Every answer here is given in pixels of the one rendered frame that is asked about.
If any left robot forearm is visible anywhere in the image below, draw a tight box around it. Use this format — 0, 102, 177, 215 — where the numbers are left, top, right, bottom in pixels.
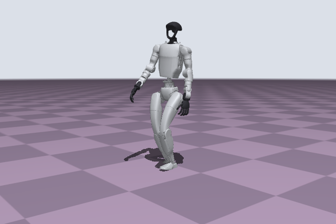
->
183, 69, 193, 99

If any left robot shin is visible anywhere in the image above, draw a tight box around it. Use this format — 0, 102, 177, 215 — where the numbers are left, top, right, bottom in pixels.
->
159, 129, 175, 164

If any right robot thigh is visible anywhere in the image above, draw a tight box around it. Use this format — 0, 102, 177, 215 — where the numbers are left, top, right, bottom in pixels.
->
150, 91, 165, 138

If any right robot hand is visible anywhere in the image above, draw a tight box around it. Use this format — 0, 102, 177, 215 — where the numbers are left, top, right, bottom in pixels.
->
130, 81, 142, 103

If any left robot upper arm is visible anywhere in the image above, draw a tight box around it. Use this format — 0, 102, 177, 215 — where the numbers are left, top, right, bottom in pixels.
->
180, 46, 192, 78

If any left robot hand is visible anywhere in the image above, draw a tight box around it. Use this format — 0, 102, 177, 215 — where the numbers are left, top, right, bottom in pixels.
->
177, 92, 190, 116

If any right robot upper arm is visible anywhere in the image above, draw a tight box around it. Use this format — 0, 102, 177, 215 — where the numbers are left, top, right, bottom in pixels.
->
146, 45, 160, 73

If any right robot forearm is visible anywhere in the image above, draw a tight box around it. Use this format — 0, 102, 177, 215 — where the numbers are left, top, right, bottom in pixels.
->
136, 68, 150, 88

